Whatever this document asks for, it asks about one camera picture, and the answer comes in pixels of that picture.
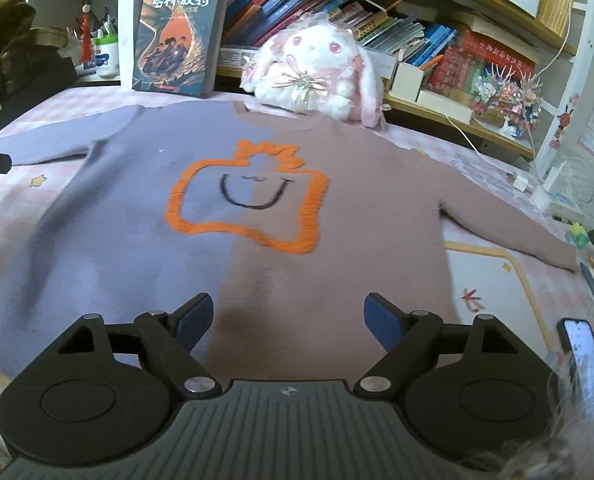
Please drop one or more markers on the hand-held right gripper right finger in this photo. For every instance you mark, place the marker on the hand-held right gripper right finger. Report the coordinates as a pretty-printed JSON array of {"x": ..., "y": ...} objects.
[{"x": 379, "y": 317}]

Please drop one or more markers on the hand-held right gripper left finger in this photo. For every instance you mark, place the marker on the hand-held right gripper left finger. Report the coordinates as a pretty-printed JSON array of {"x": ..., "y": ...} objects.
[{"x": 197, "y": 317}]

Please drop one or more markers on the purple and pink sweater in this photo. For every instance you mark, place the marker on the purple and pink sweater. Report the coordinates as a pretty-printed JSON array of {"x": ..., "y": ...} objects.
[{"x": 277, "y": 270}]

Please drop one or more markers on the dark olive bag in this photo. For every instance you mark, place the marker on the dark olive bag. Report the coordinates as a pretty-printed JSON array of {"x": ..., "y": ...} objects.
[{"x": 17, "y": 60}]

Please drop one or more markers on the pink cartoon desk mat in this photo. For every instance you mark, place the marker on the pink cartoon desk mat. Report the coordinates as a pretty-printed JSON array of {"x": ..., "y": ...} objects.
[{"x": 502, "y": 270}]

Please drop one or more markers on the red tassel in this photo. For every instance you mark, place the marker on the red tassel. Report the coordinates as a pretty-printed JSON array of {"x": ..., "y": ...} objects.
[{"x": 86, "y": 40}]

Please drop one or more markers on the white pen cup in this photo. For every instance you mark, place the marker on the white pen cup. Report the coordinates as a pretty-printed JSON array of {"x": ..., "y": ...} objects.
[{"x": 108, "y": 60}]

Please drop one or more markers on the white charger plug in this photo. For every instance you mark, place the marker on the white charger plug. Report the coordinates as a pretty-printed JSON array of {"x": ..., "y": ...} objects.
[{"x": 522, "y": 182}]

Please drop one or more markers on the wooden bookshelf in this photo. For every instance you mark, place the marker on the wooden bookshelf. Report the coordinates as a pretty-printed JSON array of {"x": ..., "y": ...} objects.
[{"x": 127, "y": 20}]

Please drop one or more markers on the smartphone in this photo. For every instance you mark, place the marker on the smartphone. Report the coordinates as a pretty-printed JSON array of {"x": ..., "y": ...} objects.
[{"x": 579, "y": 360}]

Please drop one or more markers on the white power adapter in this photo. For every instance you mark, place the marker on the white power adapter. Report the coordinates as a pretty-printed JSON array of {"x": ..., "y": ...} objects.
[{"x": 552, "y": 190}]

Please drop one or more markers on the white flat box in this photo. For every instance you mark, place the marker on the white flat box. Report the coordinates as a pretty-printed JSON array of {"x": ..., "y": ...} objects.
[{"x": 444, "y": 105}]

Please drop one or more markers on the dragon cover book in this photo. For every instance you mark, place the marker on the dragon cover book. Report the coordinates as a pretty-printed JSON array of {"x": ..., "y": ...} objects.
[{"x": 177, "y": 35}]

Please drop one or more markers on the white pen holder box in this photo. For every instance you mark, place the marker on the white pen holder box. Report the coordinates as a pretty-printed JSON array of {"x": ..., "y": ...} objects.
[{"x": 406, "y": 82}]

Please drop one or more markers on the fuzzy grey sleeve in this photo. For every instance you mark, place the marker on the fuzzy grey sleeve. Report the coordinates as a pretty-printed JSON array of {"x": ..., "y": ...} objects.
[{"x": 582, "y": 440}]

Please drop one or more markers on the sparkly flower ornament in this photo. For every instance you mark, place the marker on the sparkly flower ornament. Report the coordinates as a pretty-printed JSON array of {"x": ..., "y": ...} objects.
[{"x": 507, "y": 95}]

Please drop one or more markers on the cartoon deer sticker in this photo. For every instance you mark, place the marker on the cartoon deer sticker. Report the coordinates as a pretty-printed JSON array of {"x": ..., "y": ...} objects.
[{"x": 563, "y": 120}]

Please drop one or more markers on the red boxed book set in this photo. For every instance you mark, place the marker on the red boxed book set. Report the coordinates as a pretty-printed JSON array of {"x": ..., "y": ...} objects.
[{"x": 477, "y": 60}]

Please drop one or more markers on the white plush bunny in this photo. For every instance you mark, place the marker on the white plush bunny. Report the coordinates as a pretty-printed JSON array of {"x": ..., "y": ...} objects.
[{"x": 307, "y": 50}]

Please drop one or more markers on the row of shelved books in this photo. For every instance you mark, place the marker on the row of shelved books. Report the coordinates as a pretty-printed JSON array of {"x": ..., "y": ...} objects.
[{"x": 277, "y": 5}]

